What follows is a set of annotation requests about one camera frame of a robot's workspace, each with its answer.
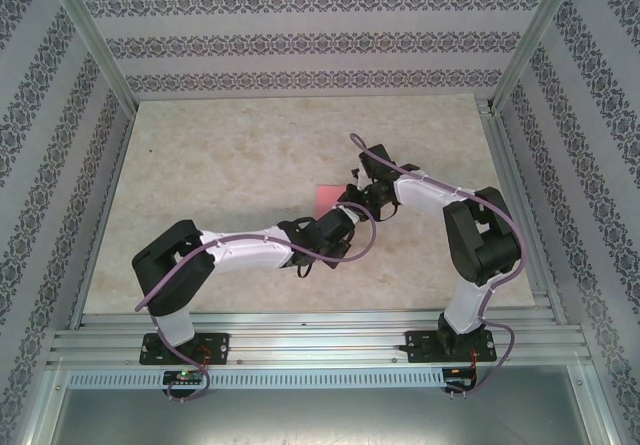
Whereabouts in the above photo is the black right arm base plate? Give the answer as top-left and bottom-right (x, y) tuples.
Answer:
(405, 329), (497, 365)

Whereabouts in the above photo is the aluminium lower frame beam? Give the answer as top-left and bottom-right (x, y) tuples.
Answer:
(574, 364), (619, 445)
(27, 367), (69, 445)

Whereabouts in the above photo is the grey slotted cable duct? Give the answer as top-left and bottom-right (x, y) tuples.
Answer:
(67, 368), (446, 390)

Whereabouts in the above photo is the pink paper sheet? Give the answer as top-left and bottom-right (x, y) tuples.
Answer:
(315, 183), (351, 221)

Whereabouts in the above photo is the grey sheet metal panel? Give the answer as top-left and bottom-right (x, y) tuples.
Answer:
(44, 387), (609, 445)

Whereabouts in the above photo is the aluminium mounting rail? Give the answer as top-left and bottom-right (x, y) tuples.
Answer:
(47, 309), (596, 370)

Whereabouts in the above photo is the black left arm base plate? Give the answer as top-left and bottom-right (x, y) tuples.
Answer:
(141, 331), (231, 366)

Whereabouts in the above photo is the aluminium frame post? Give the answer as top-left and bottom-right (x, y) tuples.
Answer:
(43, 0), (140, 112)
(492, 0), (587, 112)

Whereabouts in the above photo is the aluminium side rail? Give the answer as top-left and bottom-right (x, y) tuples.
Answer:
(477, 97), (569, 325)
(69, 107), (137, 329)

